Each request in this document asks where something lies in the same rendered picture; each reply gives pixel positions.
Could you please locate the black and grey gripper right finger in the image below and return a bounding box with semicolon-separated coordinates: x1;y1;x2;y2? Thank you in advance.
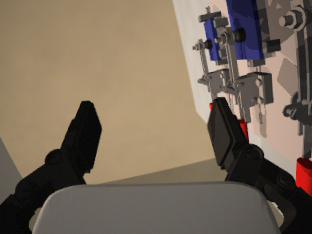
207;97;312;234

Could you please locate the blue flat rectangular block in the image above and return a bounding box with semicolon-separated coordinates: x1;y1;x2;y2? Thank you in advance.
203;16;227;61

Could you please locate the dark blue flat block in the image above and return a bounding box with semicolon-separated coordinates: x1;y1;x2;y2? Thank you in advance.
226;0;272;60

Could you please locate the grey fixture plate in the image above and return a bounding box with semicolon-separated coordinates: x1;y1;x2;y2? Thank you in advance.
206;0;303;165

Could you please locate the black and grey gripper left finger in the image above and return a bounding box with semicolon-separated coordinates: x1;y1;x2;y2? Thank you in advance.
0;101;102;234

